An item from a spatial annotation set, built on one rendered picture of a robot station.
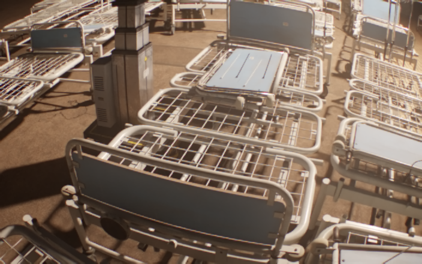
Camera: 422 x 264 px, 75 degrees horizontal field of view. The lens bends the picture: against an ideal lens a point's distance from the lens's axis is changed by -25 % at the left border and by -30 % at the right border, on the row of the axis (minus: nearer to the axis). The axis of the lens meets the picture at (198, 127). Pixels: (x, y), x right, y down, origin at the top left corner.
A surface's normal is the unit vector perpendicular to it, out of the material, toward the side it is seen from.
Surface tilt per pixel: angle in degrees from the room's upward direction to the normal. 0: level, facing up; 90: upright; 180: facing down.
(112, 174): 90
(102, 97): 90
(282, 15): 90
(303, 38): 90
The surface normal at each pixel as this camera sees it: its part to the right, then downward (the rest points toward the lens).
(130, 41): -0.31, 0.49
